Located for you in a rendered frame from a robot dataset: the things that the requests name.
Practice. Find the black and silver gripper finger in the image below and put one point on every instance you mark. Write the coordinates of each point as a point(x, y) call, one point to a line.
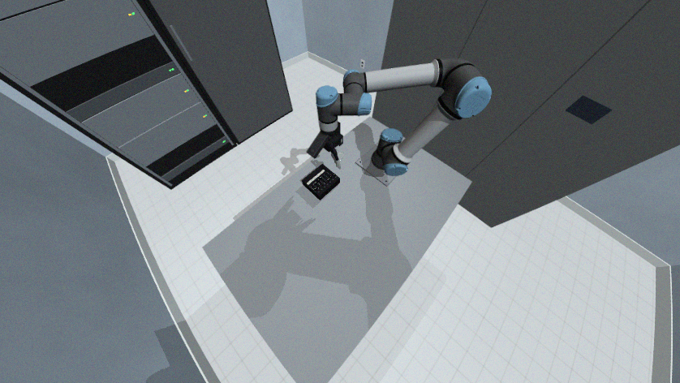
point(336, 156)

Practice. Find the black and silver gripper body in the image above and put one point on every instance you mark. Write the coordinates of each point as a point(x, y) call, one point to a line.
point(335, 138)

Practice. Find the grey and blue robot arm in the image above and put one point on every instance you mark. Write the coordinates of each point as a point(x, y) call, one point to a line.
point(466, 93)

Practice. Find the black lighting desk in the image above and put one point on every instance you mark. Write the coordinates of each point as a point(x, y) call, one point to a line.
point(320, 187)

